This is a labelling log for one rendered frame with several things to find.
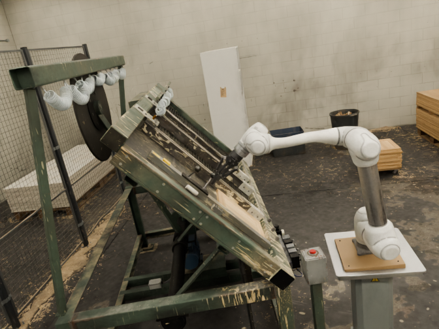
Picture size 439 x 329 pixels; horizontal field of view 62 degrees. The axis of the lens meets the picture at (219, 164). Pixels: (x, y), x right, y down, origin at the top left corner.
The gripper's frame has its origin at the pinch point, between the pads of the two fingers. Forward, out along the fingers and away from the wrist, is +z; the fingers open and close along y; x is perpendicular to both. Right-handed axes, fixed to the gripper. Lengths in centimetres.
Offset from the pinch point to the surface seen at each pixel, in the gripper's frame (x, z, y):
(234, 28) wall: 552, -122, -22
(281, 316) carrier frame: -23, 35, 81
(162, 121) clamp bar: 88, 12, -39
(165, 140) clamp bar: 38, 10, -33
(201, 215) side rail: -22.6, 14.6, 1.4
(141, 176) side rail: -22.6, 17.5, -36.0
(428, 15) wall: 491, -365, 225
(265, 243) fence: 2, 13, 53
